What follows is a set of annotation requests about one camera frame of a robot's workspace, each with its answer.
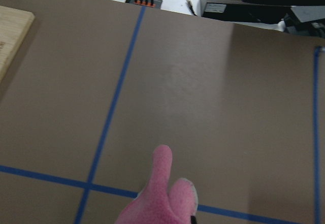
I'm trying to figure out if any black power box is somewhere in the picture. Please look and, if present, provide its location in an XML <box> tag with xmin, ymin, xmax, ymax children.
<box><xmin>200</xmin><ymin>0</ymin><xmax>290</xmax><ymax>24</ymax></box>

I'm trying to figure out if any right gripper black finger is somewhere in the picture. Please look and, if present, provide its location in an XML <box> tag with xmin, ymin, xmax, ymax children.
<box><xmin>190</xmin><ymin>215</ymin><xmax>197</xmax><ymax>224</ymax></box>

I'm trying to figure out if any wooden cutting board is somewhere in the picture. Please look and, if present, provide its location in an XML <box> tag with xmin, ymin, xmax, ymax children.
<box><xmin>1</xmin><ymin>6</ymin><xmax>35</xmax><ymax>82</ymax></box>

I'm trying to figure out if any pink cloth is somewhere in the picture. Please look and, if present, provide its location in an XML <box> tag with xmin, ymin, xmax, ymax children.
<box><xmin>115</xmin><ymin>145</ymin><xmax>198</xmax><ymax>223</ymax></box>

